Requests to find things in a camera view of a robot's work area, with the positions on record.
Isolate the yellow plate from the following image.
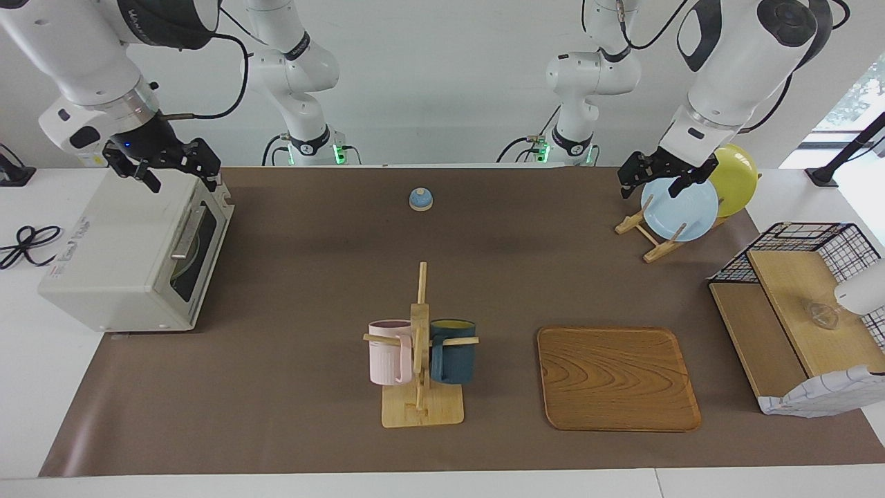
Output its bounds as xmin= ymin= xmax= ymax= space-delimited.
xmin=709 ymin=144 xmax=758 ymax=219

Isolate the wooden plate rack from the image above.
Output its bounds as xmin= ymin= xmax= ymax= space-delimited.
xmin=615 ymin=173 xmax=763 ymax=264

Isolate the wooden crate shelf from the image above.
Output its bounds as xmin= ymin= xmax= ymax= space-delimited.
xmin=757 ymin=365 xmax=885 ymax=418

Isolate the wooden serving tray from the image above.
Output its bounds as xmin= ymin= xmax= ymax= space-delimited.
xmin=537 ymin=326 xmax=702 ymax=432

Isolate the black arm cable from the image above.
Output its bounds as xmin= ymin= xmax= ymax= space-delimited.
xmin=737 ymin=0 xmax=851 ymax=135
xmin=160 ymin=6 xmax=251 ymax=122

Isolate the brown table mat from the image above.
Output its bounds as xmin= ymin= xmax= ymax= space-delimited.
xmin=38 ymin=166 xmax=885 ymax=478

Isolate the black wire basket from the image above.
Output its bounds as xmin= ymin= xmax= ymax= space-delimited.
xmin=709 ymin=222 xmax=885 ymax=347

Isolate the coiled black power cable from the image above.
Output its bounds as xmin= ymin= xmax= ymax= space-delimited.
xmin=0 ymin=225 xmax=63 ymax=270

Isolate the black clamp mount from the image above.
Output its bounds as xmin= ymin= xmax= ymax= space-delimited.
xmin=0 ymin=144 xmax=37 ymax=187

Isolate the white toaster oven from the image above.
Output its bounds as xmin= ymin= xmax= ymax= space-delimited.
xmin=38 ymin=169 xmax=234 ymax=334

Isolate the pink mug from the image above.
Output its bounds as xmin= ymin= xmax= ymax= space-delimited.
xmin=368 ymin=320 xmax=414 ymax=386

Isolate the wooden step shelf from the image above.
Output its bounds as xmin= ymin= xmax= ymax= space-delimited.
xmin=710 ymin=249 xmax=885 ymax=416

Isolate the light blue plate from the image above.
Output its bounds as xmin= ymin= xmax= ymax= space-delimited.
xmin=641 ymin=177 xmax=720 ymax=242

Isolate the black camera stand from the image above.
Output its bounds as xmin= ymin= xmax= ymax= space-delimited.
xmin=805 ymin=113 xmax=885 ymax=187

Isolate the dark blue mug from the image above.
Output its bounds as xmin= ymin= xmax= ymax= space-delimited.
xmin=429 ymin=319 xmax=477 ymax=385

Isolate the small clear glass object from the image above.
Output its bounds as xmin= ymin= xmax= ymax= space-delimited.
xmin=804 ymin=299 xmax=841 ymax=331

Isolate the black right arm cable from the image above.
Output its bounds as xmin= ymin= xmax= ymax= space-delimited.
xmin=160 ymin=6 xmax=251 ymax=122

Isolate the white rounded device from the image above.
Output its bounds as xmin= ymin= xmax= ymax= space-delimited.
xmin=834 ymin=259 xmax=885 ymax=316

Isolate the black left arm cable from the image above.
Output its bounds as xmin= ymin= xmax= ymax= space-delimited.
xmin=737 ymin=0 xmax=851 ymax=135

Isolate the wooden mug tree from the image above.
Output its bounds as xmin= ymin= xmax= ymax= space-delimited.
xmin=363 ymin=261 xmax=480 ymax=428

